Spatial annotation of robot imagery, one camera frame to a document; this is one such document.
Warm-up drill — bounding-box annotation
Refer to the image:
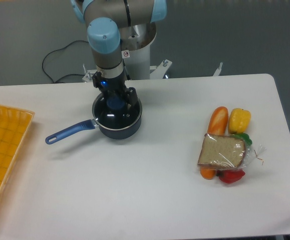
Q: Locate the small orange toy vegetable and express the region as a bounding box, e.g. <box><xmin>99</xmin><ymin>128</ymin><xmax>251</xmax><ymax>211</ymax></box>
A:
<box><xmin>200</xmin><ymin>168</ymin><xmax>216</xmax><ymax>180</ymax></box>

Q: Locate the bagged sliced bread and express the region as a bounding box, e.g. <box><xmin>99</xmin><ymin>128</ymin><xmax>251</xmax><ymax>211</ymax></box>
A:
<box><xmin>197</xmin><ymin>133</ymin><xmax>266</xmax><ymax>170</ymax></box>

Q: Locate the dark blue saucepan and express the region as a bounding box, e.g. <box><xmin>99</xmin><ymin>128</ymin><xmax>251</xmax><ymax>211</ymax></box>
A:
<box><xmin>45</xmin><ymin>94</ymin><xmax>142</xmax><ymax>145</ymax></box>

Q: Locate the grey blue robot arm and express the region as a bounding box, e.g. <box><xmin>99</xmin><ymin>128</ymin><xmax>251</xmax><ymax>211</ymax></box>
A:
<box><xmin>71</xmin><ymin>0</ymin><xmax>167</xmax><ymax>106</ymax></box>

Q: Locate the glass lid blue knob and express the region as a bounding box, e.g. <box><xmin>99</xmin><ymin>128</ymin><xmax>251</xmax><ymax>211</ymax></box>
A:
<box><xmin>92</xmin><ymin>94</ymin><xmax>142</xmax><ymax>130</ymax></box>

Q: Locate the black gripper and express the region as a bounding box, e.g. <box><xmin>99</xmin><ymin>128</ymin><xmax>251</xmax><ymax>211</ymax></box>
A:
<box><xmin>92</xmin><ymin>71</ymin><xmax>138</xmax><ymax>107</ymax></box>

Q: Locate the orange wicker basket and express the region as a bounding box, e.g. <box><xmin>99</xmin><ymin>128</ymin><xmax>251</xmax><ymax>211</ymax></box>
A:
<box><xmin>0</xmin><ymin>101</ymin><xmax>36</xmax><ymax>227</ymax></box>

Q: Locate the yellow bell pepper toy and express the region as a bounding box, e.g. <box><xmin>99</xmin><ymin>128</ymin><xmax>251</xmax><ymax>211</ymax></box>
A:
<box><xmin>228</xmin><ymin>108</ymin><xmax>251</xmax><ymax>134</ymax></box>

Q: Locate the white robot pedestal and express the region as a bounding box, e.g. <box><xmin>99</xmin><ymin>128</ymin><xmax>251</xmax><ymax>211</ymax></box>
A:
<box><xmin>85</xmin><ymin>17</ymin><xmax>172</xmax><ymax>80</ymax></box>

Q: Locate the black floor cable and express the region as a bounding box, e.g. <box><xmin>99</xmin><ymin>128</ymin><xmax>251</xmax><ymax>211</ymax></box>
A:
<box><xmin>42</xmin><ymin>40</ymin><xmax>93</xmax><ymax>84</ymax></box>

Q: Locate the green bell pepper toy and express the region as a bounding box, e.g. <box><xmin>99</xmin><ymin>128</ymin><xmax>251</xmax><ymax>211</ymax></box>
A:
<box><xmin>233</xmin><ymin>132</ymin><xmax>253</xmax><ymax>146</ymax></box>

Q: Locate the white table bracket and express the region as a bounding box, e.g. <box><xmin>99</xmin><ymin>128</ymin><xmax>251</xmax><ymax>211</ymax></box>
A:
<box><xmin>213</xmin><ymin>62</ymin><xmax>223</xmax><ymax>77</ymax></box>

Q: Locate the red bell pepper toy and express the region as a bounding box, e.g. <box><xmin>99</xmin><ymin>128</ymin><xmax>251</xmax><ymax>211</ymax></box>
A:
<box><xmin>216</xmin><ymin>170</ymin><xmax>245</xmax><ymax>184</ymax></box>

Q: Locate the orange bread roll toy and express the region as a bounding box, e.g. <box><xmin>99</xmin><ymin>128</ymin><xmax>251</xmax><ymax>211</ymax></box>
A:
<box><xmin>207</xmin><ymin>106</ymin><xmax>228</xmax><ymax>135</ymax></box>

